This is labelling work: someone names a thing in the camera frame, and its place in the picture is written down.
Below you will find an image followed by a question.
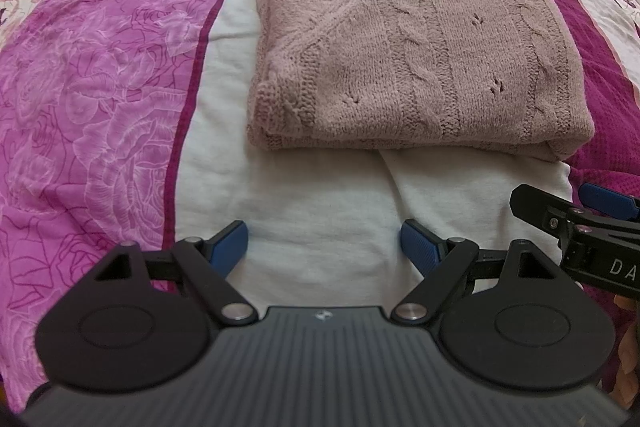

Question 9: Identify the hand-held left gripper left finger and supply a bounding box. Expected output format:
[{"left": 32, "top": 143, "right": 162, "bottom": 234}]
[{"left": 92, "top": 219, "right": 259, "bottom": 326}]

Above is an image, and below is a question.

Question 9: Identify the person's right hand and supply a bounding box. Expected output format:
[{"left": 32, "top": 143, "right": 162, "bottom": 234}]
[{"left": 612, "top": 292, "right": 640, "bottom": 413}]

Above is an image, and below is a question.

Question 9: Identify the magenta floral striped bedspread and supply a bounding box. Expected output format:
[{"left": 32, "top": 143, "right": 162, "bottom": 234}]
[{"left": 0, "top": 0, "right": 640, "bottom": 414}]

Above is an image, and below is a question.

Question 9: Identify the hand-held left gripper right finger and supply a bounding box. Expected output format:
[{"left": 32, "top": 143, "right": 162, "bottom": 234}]
[{"left": 390, "top": 218, "right": 562, "bottom": 324}]

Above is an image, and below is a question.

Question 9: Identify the pink knitted cardigan sweater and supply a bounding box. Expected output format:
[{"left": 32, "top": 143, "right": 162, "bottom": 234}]
[{"left": 246, "top": 0, "right": 597, "bottom": 164}]

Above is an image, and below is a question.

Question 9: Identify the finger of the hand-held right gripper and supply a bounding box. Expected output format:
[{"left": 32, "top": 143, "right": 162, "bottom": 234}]
[
  {"left": 509, "top": 183, "right": 577, "bottom": 249},
  {"left": 579, "top": 182, "right": 640, "bottom": 224}
]

